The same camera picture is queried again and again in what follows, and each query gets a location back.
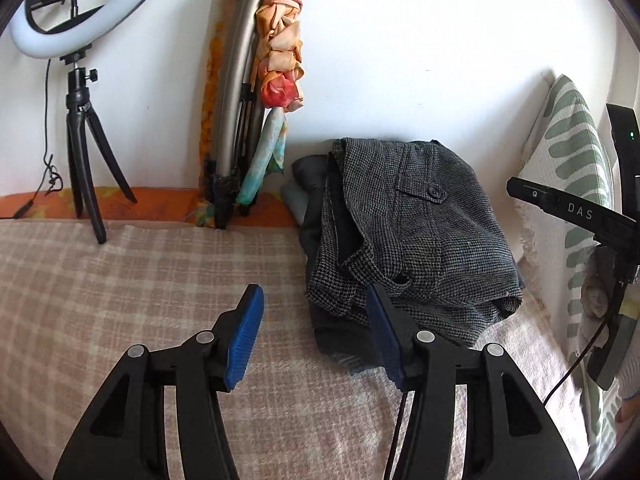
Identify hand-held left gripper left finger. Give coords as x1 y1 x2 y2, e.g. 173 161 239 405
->
52 283 265 480

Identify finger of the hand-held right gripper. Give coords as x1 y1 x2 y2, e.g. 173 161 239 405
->
506 176 636 248

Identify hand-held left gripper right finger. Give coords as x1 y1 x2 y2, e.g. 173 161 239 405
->
365 282 581 480

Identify grey houndstooth pants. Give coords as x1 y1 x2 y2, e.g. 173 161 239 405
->
305 137 526 348

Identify dark grey folded garment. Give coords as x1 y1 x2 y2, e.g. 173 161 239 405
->
280 155 401 376

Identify green and white pillow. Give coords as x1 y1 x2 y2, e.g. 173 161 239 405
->
517 74 640 461

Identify beige checked blanket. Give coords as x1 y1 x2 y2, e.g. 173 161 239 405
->
0 220 591 480

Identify orange patterned bed sheet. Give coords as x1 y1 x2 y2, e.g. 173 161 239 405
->
0 185 301 231

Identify small black tripod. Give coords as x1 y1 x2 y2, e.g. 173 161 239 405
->
62 55 138 245

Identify black gooseneck phone holder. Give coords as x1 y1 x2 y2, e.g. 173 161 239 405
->
25 0 81 33

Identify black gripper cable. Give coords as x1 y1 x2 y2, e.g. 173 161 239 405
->
542 280 626 406

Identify black ring light cable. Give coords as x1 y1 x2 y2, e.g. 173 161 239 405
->
0 57 63 221

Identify white ring light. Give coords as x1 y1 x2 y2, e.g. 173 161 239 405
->
7 0 181 57

